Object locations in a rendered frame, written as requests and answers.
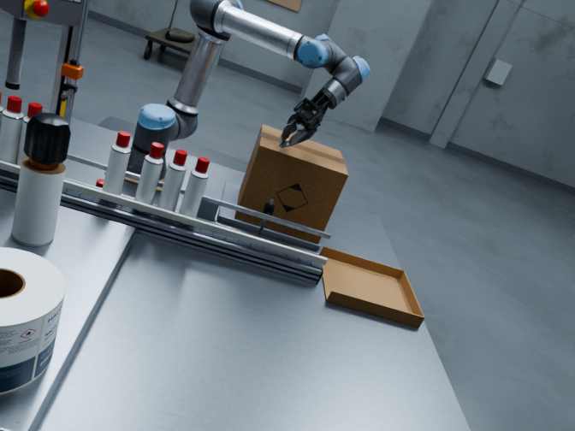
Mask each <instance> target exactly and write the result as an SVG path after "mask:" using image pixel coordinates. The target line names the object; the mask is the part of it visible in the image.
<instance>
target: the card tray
mask: <svg viewBox="0 0 575 431"><path fill-rule="evenodd" d="M320 256H321V257H326V258H328V261H327V262H326V264H325V265H323V285H324V291H325V297H326V302H329V303H332V304H338V305H340V306H344V307H347V308H350V309H353V310H358V311H362V312H364V313H368V314H372V315H374V316H380V317H383V318H386V319H389V320H392V321H396V322H401V323H404V324H407V325H410V326H414V327H416V328H419V327H420V325H421V324H422V322H423V320H424V318H425V317H424V314H423V311H422V310H421V308H420V305H419V303H418V301H417V298H416V296H415V294H414V291H413V290H412V286H411V284H410V282H409V280H408V278H407V276H406V272H405V270H402V269H397V268H394V267H391V266H388V265H385V264H382V263H377V262H374V261H371V260H368V259H365V258H362V257H357V256H354V255H351V254H348V253H345V252H343V251H338V250H335V249H331V248H328V247H326V246H324V247H323V248H322V250H321V252H320Z"/></svg>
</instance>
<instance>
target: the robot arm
mask: <svg viewBox="0 0 575 431"><path fill-rule="evenodd" d="M190 14H191V16H192V18H193V20H194V21H195V22H196V23H197V28H198V30H199V34H198V36H197V38H196V41H195V43H194V46H193V49H192V51H191V54H190V56H189V58H188V61H187V65H186V67H185V69H184V72H183V74H182V76H181V80H180V83H179V85H178V87H177V89H176V92H175V95H174V96H172V97H169V99H168V101H167V103H166V105H162V104H154V103H150V104H147V105H145V106H143V107H142V108H141V110H140V112H139V115H138V121H137V126H136V129H135V133H134V137H133V144H132V147H131V148H130V149H131V152H130V157H129V160H128V164H127V171H128V172H131V173H135V174H139V175H140V174H141V170H142V167H143V163H144V160H145V156H147V155H149V153H150V149H151V144H152V143H154V142H156V143H160V144H162V145H163V146H164V147H163V154H162V157H161V158H162V159H163V167H162V170H161V174H160V177H159V180H161V179H163V178H164V177H165V175H166V171H167V168H166V157H165V155H166V151H167V148H168V144H169V142H171V141H174V140H177V139H185V138H187V137H189V136H191V135H192V134H194V133H195V132H196V130H197V128H198V126H199V118H198V113H199V108H198V106H197V105H198V102H199V99H200V97H201V95H202V92H203V90H204V88H205V84H206V82H207V80H208V78H209V76H210V72H211V70H212V68H213V66H214V63H215V61H216V58H217V56H218V53H219V51H220V49H221V47H222V44H223V43H226V42H228V41H229V39H230V37H231V34H232V35H234V36H236V37H239V38H243V39H244V40H246V41H249V42H251V43H254V44H256V45H259V46H261V47H264V48H265V49H268V50H271V51H274V52H275V53H278V54H280V55H282V56H285V57H288V58H290V59H293V60H295V61H296V62H300V63H301V64H302V65H303V66H304V67H306V68H312V69H314V68H325V69H326V70H327V71H328V72H329V73H330V74H331V75H332V76H333V77H332V78H331V79H330V80H329V81H328V82H327V83H326V84H325V85H324V86H323V87H322V89H321V90H320V91H319V92H318V93H317V95H316V96H315V97H314V98H312V99H311V100H309V99H308V98H307V97H305V98H304V99H303V100H302V101H301V102H300V103H299V104H298V105H297V106H296V107H295V108H294V109H293V111H294V112H295V111H296V113H295V114H294V115H291V116H290V117H289V119H288V121H287V125H286V126H285V127H284V128H283V131H282V135H281V137H280V140H279V146H280V147H281V148H283V147H289V146H292V145H296V144H299V143H301V142H304V141H306V140H308V139H310V138H311V137H312V136H313V135H314V133H315V132H317V127H318V126H320V122H321V121H322V120H323V116H324V115H325V113H326V111H327V109H328V108H330V109H334V108H335V107H336V106H338V105H339V104H340V103H341V102H342V101H344V102H345V101H346V97H348V96H349V95H350V94H351V93H352V92H353V91H354V90H355V89H356V88H357V87H358V86H359V85H361V84H362V83H363V81H364V80H365V79H366V78H367V77H368V76H369V75H370V68H369V66H368V64H367V63H366V61H365V60H364V59H363V58H360V57H359V56H355V57H354V58H350V57H348V56H347V55H346V54H345V53H344V52H343V51H342V50H341V49H340V48H339V47H338V46H337V45H336V44H335V43H334V42H333V40H332V39H331V38H328V37H327V36H326V35H325V34H320V35H319V36H317V37H316V38H315V39H313V38H309V37H307V36H305V35H303V34H300V33H298V32H295V31H292V30H290V29H287V28H286V27H282V26H279V25H277V24H275V23H273V22H270V21H267V20H265V19H263V18H260V17H258V16H256V15H252V14H250V13H247V12H246V11H244V9H243V7H242V4H241V2H240V0H191V2H190ZM302 102H303V103H302ZM301 103H302V104H301ZM300 104H301V105H300ZM298 106H299V107H298ZM297 107H298V108H297ZM327 107H328V108H327ZM297 124H298V125H301V126H302V127H303V129H302V130H301V129H299V130H298V131H297V132H296V133H295V134H294V135H293V136H292V137H291V138H290V139H289V140H288V141H286V139H288V138H289V136H290V134H291V133H294V132H295V131H296V130H297V129H298V128H297ZM285 141H286V142H285Z"/></svg>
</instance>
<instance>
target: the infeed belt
mask: <svg viewBox="0 0 575 431"><path fill-rule="evenodd" d="M0 175H1V176H5V177H8V178H10V179H14V180H19V175H18V174H15V173H12V172H3V171H1V170H0ZM62 194H66V195H69V196H72V197H75V198H80V199H83V200H86V201H89V202H92V203H95V204H101V205H103V206H106V207H110V208H112V209H116V210H120V211H124V212H127V213H130V214H133V215H136V216H141V217H144V218H147V219H150V220H153V221H158V222H161V223H164V224H168V225H170V226H173V227H178V228H182V229H185V230H187V231H191V232H194V233H199V234H202V235H205V236H208V237H212V238H214V239H220V240H222V241H226V242H229V243H231V244H235V245H239V246H243V247H245V248H249V249H252V250H255V251H260V252H263V253H266V254H269V255H272V256H275V257H280V258H283V259H287V260H289V261H293V262H296V263H301V264H304V265H307V266H310V267H313V268H316V269H321V270H323V265H322V264H321V263H315V262H312V261H309V260H306V259H303V258H300V257H295V256H292V255H288V254H286V253H283V252H279V251H275V250H271V249H269V248H265V247H262V246H260V245H254V244H252V243H248V242H245V241H243V240H239V239H234V238H231V237H229V236H225V235H222V234H219V233H214V232H211V231H208V230H205V229H202V228H199V227H194V226H190V227H188V226H183V225H181V224H180V223H179V222H178V221H174V220H170V219H169V220H166V219H162V218H160V217H158V216H157V215H153V214H151V213H146V214H143V213H139V212H137V211H135V210H134V209H133V208H130V207H127V206H124V205H121V204H116V203H114V204H112V203H107V202H105V201H103V200H102V199H101V198H96V197H93V196H90V195H87V194H84V193H81V192H76V191H73V190H69V189H67V188H64V187H63V188H62ZM216 225H217V224H216ZM217 226H221V225H217ZM221 227H223V226H221ZM226 228H229V227H226ZM229 229H232V228H229ZM232 230H234V229H232ZM235 231H238V230H235ZM238 232H240V231H238ZM241 233H243V232H241ZM246 234H249V233H246ZM249 235H251V234H249ZM252 236H255V235H252ZM255 237H258V236H255ZM258 238H260V237H258Z"/></svg>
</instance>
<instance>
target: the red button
mask: <svg viewBox="0 0 575 431"><path fill-rule="evenodd" d="M32 7H33V13H34V14H35V15H37V16H39V17H45V16H47V14H48V13H49V6H48V4H47V3H46V2H44V1H42V0H38V1H36V2H34V3H33V5H32Z"/></svg>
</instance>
